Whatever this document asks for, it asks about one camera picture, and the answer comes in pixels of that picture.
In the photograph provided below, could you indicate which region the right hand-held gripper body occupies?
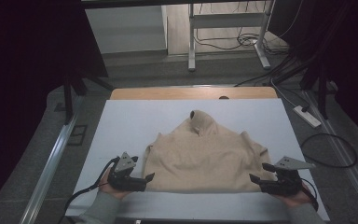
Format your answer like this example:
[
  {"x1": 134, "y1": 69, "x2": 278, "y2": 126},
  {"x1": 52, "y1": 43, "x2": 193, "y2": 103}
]
[{"x1": 258, "y1": 156, "x2": 317, "y2": 197}]

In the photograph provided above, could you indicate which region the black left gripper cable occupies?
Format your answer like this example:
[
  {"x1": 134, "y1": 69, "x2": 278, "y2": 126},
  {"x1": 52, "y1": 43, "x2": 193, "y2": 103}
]
[{"x1": 57, "y1": 156, "x2": 121, "y2": 224}]

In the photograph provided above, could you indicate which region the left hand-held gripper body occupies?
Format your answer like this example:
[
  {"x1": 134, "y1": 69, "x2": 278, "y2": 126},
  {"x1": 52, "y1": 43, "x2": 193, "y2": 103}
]
[{"x1": 106, "y1": 151, "x2": 147, "y2": 192}]

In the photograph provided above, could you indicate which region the black stand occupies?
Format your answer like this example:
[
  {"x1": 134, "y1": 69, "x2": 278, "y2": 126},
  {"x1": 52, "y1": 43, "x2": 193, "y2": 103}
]
[
  {"x1": 301, "y1": 62, "x2": 331, "y2": 121},
  {"x1": 62, "y1": 74, "x2": 116, "y2": 126}
]

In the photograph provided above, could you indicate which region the person's right hand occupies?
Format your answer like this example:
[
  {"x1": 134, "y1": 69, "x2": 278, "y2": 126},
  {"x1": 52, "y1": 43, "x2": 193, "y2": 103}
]
[{"x1": 274, "y1": 182, "x2": 313, "y2": 209}]

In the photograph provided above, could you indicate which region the white power strip cable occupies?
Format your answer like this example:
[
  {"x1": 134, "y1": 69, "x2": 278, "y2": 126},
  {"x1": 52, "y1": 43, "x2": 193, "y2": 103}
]
[{"x1": 269, "y1": 77, "x2": 297, "y2": 108}]

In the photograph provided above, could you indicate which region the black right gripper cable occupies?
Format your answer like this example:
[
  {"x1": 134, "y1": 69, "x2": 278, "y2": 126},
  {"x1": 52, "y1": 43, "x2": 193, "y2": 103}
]
[{"x1": 299, "y1": 177, "x2": 321, "y2": 212}]

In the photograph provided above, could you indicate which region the white table cover board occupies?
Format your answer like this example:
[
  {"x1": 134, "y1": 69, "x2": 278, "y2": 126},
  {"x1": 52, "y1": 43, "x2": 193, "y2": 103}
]
[{"x1": 64, "y1": 98, "x2": 330, "y2": 222}]

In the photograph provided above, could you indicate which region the black curtain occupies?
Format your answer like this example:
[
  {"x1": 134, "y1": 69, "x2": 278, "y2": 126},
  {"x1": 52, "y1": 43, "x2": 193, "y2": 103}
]
[
  {"x1": 268, "y1": 0, "x2": 358, "y2": 147},
  {"x1": 0, "y1": 0, "x2": 110, "y2": 206}
]

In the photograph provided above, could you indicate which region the black looped floor cable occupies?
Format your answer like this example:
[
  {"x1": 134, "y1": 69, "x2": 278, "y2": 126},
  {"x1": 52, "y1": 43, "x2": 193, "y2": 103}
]
[{"x1": 299, "y1": 133, "x2": 358, "y2": 170}]

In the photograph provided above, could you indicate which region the bundle of black cables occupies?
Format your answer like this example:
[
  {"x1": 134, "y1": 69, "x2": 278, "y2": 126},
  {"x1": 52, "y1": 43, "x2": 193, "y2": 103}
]
[{"x1": 234, "y1": 52, "x2": 306, "y2": 88}]

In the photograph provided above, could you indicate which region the tangle of thin cables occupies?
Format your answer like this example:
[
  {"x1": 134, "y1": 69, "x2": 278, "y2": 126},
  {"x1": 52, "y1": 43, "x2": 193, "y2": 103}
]
[{"x1": 194, "y1": 0, "x2": 290, "y2": 56}]

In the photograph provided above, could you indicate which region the beige knit sweater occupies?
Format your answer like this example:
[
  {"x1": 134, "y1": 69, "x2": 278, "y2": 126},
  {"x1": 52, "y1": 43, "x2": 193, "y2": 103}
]
[{"x1": 142, "y1": 109, "x2": 278, "y2": 193}]

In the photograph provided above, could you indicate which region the wooden table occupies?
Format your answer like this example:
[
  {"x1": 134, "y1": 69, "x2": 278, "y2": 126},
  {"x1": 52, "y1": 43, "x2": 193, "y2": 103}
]
[{"x1": 109, "y1": 86, "x2": 279, "y2": 101}]

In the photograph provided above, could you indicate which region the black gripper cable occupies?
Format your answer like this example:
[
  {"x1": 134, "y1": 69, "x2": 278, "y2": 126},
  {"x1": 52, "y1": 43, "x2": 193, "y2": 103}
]
[
  {"x1": 299, "y1": 177, "x2": 321, "y2": 212},
  {"x1": 57, "y1": 156, "x2": 121, "y2": 224}
]

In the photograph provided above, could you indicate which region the metal floor rail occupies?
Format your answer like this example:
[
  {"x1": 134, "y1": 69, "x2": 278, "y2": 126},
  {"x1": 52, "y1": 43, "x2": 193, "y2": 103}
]
[
  {"x1": 302, "y1": 90, "x2": 358, "y2": 219},
  {"x1": 18, "y1": 94, "x2": 87, "y2": 224}
]

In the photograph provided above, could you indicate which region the person's left hand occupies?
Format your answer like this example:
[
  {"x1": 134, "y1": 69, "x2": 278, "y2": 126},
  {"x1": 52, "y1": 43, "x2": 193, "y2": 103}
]
[{"x1": 97, "y1": 169, "x2": 132, "y2": 201}]

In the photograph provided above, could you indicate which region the black floor socket frame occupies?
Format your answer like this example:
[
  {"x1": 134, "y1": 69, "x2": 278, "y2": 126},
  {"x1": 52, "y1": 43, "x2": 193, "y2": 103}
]
[{"x1": 66, "y1": 124, "x2": 89, "y2": 147}]

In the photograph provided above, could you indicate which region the white panel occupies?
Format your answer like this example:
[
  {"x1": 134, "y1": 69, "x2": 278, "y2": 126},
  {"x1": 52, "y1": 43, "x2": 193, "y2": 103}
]
[{"x1": 84, "y1": 5, "x2": 168, "y2": 55}]

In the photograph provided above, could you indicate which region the white metal desk frame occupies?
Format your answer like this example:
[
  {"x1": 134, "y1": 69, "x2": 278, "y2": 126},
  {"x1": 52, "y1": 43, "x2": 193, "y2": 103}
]
[{"x1": 187, "y1": 0, "x2": 276, "y2": 73}]

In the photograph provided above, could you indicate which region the white power strip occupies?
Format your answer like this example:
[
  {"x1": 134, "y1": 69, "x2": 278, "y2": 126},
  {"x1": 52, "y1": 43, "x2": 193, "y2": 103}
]
[{"x1": 293, "y1": 105, "x2": 323, "y2": 129}]

